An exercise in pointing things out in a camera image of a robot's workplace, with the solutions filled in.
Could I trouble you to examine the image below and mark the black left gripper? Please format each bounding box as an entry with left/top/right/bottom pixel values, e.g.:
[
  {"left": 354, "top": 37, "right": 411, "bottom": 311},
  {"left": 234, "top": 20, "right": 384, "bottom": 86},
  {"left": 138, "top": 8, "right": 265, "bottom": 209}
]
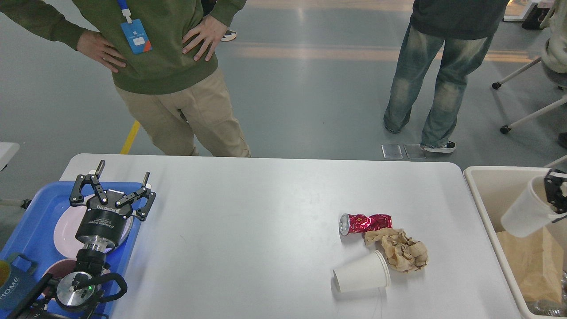
[{"left": 69, "top": 160, "right": 157, "bottom": 249}]

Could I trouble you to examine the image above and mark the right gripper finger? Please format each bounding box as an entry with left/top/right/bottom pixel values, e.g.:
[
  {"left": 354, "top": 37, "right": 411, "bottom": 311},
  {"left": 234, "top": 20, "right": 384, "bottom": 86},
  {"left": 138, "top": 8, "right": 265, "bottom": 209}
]
[{"left": 544, "top": 169, "right": 567, "bottom": 213}]

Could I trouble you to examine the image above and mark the white paper cup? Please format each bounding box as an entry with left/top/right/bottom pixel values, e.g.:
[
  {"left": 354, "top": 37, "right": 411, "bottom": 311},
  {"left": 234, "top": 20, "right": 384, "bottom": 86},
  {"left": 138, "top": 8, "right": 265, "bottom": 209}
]
[
  {"left": 501, "top": 176, "right": 566, "bottom": 237},
  {"left": 333, "top": 250, "right": 391, "bottom": 292}
]

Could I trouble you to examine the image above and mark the pink plate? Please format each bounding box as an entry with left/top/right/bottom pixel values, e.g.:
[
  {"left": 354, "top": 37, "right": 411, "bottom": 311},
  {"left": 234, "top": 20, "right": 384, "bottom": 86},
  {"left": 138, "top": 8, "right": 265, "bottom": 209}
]
[{"left": 54, "top": 193, "right": 135, "bottom": 260}]

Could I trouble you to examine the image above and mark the brown paper bag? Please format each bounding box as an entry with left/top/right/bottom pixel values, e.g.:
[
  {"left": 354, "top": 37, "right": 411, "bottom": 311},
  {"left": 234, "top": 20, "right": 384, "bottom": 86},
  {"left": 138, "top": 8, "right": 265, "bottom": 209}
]
[{"left": 497, "top": 227, "right": 564, "bottom": 303}]

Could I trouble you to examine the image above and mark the clear plastic bag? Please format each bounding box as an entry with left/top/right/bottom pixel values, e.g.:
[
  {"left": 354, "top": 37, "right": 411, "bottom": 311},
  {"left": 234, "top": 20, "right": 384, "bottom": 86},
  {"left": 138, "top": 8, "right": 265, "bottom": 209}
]
[{"left": 526, "top": 271, "right": 567, "bottom": 317}]

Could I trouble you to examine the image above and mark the brown paper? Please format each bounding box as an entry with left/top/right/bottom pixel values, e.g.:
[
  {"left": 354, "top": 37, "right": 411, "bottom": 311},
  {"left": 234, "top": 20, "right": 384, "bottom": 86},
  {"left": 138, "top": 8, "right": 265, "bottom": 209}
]
[{"left": 363, "top": 228, "right": 429, "bottom": 272}]

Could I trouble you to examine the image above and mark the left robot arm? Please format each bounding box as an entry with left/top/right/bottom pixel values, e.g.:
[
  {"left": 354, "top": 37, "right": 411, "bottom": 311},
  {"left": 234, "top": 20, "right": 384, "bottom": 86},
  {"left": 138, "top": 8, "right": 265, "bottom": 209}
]
[{"left": 8, "top": 161, "right": 156, "bottom": 319}]

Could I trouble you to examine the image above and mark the beige plastic bin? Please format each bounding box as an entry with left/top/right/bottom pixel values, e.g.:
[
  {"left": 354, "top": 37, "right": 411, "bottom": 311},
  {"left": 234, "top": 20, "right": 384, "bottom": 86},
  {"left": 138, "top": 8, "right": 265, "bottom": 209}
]
[{"left": 463, "top": 166, "right": 549, "bottom": 319}]

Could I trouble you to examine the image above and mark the chair leg with caster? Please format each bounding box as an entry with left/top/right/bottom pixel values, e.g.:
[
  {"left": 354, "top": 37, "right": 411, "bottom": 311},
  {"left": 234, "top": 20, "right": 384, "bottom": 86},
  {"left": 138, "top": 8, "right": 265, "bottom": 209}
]
[{"left": 491, "top": 57, "right": 567, "bottom": 135}]

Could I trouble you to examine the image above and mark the teal mug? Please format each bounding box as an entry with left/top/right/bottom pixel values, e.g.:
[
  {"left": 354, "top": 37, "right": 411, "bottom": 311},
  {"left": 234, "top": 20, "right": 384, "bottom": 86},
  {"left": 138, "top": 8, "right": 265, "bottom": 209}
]
[{"left": 0, "top": 252, "right": 37, "bottom": 310}]

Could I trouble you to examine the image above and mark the white side table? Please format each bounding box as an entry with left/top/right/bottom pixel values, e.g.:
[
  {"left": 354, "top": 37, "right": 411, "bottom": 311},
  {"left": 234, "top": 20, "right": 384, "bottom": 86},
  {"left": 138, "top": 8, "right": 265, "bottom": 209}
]
[{"left": 0, "top": 141, "right": 20, "bottom": 171}]

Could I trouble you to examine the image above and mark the clear floor plate right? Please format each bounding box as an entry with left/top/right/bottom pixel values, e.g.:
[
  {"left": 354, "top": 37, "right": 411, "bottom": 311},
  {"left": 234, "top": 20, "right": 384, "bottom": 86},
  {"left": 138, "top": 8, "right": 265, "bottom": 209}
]
[{"left": 404, "top": 144, "right": 427, "bottom": 159}]

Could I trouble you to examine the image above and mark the clear floor plate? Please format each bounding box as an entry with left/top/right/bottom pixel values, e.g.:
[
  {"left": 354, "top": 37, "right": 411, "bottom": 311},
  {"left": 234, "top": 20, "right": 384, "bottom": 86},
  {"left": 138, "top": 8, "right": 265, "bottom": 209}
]
[
  {"left": 404, "top": 144, "right": 427, "bottom": 159},
  {"left": 381, "top": 144, "right": 404, "bottom": 160}
]

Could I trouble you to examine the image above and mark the clear floor plate left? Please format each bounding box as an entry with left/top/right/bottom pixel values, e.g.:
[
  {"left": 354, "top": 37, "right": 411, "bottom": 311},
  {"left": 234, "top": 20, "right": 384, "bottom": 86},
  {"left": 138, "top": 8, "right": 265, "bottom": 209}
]
[{"left": 381, "top": 144, "right": 404, "bottom": 160}]

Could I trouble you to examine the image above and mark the person in green sweater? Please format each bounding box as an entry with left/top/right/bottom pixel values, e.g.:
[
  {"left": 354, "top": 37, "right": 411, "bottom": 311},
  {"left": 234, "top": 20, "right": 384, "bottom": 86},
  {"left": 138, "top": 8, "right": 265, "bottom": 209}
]
[{"left": 1, "top": 0, "right": 251, "bottom": 157}]

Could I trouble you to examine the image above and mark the person in blue jeans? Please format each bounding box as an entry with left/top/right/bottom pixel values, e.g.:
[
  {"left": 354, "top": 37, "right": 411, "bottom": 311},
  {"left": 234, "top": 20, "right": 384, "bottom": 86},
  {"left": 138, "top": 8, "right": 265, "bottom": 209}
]
[{"left": 383, "top": 0, "right": 508, "bottom": 154}]

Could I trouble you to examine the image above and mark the blue id badge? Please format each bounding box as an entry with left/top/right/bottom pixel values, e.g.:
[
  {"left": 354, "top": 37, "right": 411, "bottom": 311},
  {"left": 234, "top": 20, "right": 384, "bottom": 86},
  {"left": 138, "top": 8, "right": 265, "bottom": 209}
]
[{"left": 120, "top": 19, "right": 152, "bottom": 54}]

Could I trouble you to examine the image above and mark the person in black sneakers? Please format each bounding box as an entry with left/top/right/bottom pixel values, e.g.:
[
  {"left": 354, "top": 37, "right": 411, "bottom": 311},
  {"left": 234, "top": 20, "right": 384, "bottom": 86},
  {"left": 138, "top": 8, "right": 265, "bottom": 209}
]
[{"left": 202, "top": 0, "right": 237, "bottom": 43}]

